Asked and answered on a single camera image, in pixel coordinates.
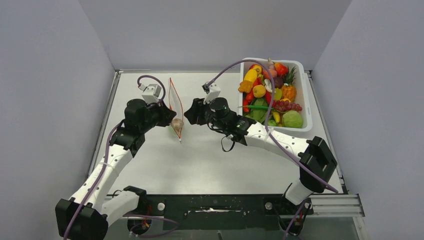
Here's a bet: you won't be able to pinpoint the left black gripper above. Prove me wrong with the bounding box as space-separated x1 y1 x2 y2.
139 99 177 133

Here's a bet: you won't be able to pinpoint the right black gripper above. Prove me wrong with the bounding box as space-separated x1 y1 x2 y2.
185 96 227 132

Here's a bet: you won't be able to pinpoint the clear zip top bag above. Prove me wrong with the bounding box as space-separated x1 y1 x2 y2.
166 77 185 144

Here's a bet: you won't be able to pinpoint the green toy vegetable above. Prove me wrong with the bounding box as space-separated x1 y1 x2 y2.
170 127 177 135

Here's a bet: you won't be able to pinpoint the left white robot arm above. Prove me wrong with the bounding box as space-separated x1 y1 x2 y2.
55 99 177 240

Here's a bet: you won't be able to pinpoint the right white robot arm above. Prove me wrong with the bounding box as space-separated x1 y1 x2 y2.
183 97 338 214

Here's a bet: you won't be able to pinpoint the white plastic food bin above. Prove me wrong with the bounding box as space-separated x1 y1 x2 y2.
237 58 313 134

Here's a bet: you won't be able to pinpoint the green toy chili pepper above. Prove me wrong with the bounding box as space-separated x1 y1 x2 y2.
238 105 268 110

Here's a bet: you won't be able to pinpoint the yellow toy lemon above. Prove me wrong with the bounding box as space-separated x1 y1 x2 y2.
252 84 268 99

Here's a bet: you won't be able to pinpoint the toy peach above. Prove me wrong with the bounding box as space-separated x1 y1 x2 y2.
263 69 278 80

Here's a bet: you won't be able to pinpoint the purple toy grapes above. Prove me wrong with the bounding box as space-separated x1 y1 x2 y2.
273 98 303 113

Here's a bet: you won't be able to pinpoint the toy pineapple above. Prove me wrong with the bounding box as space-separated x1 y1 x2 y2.
281 66 297 102

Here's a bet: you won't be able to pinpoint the green toy cabbage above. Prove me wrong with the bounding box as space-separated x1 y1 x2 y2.
282 110 304 129

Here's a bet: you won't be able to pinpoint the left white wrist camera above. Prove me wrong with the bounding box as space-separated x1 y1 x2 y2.
138 84 164 104

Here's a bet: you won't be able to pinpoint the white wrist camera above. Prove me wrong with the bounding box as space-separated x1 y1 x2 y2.
138 84 164 104
202 83 221 104

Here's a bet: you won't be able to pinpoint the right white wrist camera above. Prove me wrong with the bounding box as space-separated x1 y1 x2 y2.
202 83 221 104

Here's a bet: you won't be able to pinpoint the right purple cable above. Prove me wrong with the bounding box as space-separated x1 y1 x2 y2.
205 59 339 240

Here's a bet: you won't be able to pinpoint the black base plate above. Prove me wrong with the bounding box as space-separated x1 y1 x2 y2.
125 194 314 237

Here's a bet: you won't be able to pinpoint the aluminium frame rail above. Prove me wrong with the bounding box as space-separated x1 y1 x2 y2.
67 194 365 220

